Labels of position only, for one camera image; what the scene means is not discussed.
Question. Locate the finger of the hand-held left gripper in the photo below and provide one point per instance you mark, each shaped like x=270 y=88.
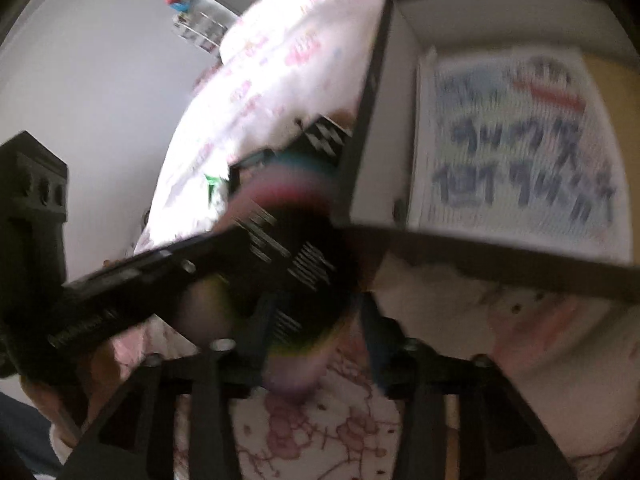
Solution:
x=150 y=270

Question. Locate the black storage box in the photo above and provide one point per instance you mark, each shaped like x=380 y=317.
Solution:
x=385 y=160

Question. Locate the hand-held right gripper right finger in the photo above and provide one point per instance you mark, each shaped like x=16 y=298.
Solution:
x=372 y=330

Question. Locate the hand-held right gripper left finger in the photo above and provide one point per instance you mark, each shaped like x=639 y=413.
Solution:
x=265 y=330

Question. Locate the round black packet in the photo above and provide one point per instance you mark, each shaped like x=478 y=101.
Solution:
x=280 y=240

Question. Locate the printed paper leaflet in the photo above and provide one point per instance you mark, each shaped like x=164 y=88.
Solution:
x=500 y=160

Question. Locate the person's left hand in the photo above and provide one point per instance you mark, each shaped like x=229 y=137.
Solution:
x=100 y=375

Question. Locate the pink cartoon printed blanket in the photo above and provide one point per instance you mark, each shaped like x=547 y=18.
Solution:
x=300 y=85

